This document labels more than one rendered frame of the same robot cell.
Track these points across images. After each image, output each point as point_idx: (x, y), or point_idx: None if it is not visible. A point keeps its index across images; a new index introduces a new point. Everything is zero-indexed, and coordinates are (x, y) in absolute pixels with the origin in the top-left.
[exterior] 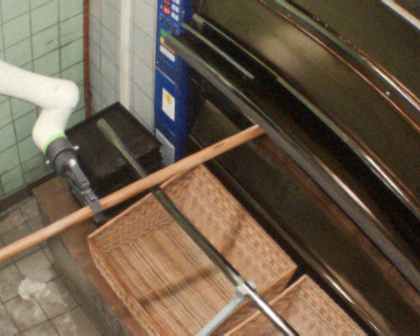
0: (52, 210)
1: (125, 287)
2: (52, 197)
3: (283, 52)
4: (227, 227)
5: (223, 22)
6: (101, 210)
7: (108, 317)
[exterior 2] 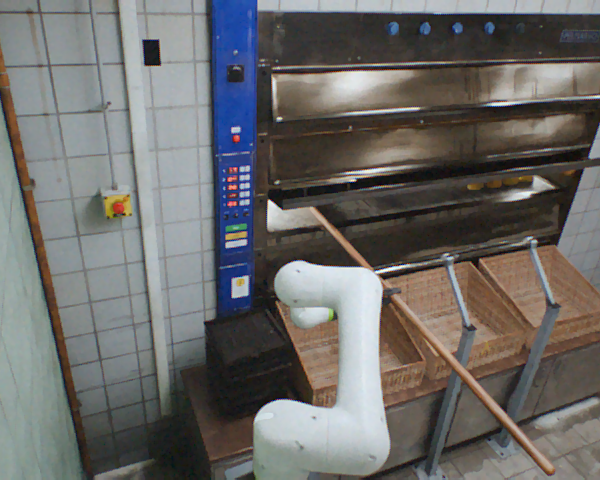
0: (245, 442)
1: None
2: (227, 440)
3: (347, 158)
4: None
5: (296, 172)
6: (398, 288)
7: None
